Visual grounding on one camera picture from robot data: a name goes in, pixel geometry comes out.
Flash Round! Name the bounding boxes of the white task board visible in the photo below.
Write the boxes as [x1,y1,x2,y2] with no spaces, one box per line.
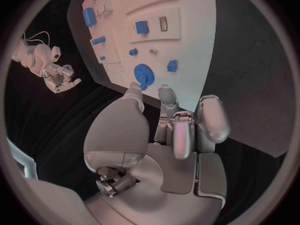
[66,0,218,113]

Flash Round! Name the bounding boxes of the blue cylinder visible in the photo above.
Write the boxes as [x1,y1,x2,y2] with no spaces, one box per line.
[90,35,107,46]

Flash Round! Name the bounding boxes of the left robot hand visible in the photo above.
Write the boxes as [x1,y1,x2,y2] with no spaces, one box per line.
[82,81,232,225]

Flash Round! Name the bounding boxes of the small blue block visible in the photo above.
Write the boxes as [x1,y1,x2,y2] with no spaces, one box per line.
[166,59,179,73]

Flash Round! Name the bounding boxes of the white cable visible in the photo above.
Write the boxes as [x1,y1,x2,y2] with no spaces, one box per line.
[21,31,51,45]

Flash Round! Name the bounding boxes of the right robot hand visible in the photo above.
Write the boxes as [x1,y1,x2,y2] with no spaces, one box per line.
[41,63,83,94]

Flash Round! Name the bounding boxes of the blue gear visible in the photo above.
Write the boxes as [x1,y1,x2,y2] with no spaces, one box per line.
[133,63,155,86]

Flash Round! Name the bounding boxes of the large blue block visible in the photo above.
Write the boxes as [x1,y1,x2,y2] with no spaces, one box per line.
[81,7,97,28]

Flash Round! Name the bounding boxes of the blue rectangular plug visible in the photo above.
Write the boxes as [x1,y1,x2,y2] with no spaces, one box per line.
[135,20,150,35]

